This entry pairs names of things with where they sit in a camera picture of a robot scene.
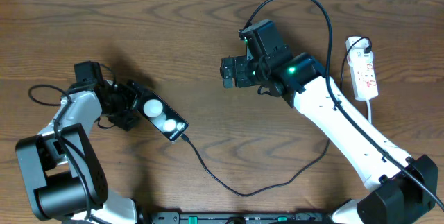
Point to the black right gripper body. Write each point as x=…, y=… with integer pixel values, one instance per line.
x=247, y=73

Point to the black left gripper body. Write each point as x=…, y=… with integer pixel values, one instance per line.
x=124, y=100

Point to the black flip smartphone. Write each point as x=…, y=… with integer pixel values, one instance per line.
x=161, y=115

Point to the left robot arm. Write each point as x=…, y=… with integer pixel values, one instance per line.
x=62, y=174

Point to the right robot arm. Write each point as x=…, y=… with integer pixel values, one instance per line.
x=401, y=187

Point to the white USB charger adapter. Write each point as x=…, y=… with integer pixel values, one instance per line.
x=359, y=49

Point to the white power strip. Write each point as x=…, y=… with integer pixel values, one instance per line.
x=363, y=75

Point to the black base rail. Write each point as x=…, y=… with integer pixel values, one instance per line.
x=235, y=218

